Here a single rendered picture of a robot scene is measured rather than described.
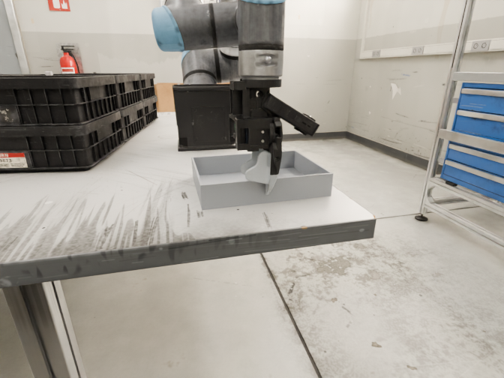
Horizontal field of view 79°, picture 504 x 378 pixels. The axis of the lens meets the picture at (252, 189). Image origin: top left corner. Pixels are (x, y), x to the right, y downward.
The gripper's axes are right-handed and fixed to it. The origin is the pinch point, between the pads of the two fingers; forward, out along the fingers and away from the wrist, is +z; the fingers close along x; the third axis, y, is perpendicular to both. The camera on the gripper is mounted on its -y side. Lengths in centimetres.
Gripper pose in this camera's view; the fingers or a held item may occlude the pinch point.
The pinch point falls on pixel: (270, 187)
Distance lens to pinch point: 60.3
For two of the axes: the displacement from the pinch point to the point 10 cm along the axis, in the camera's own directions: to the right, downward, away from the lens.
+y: -9.7, 0.9, -2.4
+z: 0.0, 9.3, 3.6
